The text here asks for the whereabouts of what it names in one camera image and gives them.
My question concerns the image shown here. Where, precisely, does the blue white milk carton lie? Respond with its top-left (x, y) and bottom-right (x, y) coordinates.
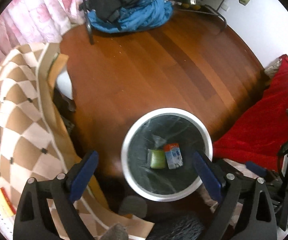
top-left (164, 143), bottom-right (184, 170)

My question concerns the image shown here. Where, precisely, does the green cardboard box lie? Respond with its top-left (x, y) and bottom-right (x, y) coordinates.
top-left (147, 149), bottom-right (166, 169)

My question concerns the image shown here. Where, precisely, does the yellow box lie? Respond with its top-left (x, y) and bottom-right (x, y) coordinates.
top-left (0, 187), bottom-right (16, 217)

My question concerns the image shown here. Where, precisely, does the white round trash bin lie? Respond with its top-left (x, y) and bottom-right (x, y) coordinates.
top-left (121, 108), bottom-right (213, 202)

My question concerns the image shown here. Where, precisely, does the checkered tablecloth with text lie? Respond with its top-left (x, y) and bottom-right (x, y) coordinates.
top-left (0, 43), bottom-right (154, 239)

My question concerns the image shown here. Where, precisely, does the red blanket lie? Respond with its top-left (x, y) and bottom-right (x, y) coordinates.
top-left (213, 54), bottom-right (288, 171)

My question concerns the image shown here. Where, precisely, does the pink floral curtain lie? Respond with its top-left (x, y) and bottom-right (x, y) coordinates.
top-left (0, 0), bottom-right (84, 61)

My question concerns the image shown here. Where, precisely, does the blue and black clothes pile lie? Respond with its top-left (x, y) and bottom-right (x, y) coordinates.
top-left (78, 0), bottom-right (173, 34)

